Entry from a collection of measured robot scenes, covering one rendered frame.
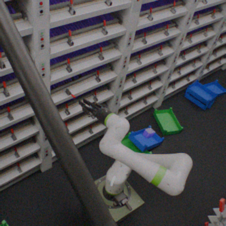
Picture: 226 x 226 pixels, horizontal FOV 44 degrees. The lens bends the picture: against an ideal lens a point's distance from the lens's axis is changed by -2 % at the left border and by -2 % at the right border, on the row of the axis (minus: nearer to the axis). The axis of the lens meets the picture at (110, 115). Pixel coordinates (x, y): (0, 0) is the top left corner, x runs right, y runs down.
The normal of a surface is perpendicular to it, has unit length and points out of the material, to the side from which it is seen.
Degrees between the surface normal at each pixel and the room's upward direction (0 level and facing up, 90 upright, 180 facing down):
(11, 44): 42
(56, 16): 15
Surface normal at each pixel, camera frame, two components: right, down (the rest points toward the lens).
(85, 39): 0.30, -0.50
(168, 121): 0.14, -0.68
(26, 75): 0.11, -0.02
